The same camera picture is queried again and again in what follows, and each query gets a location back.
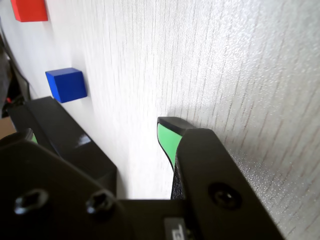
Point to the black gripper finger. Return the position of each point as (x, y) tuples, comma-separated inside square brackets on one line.
[(200, 162), (62, 130)]

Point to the red wooden cube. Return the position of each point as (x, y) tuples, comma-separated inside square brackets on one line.
[(28, 10)]

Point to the blue wooden cube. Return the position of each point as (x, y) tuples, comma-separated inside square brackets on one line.
[(66, 85)]

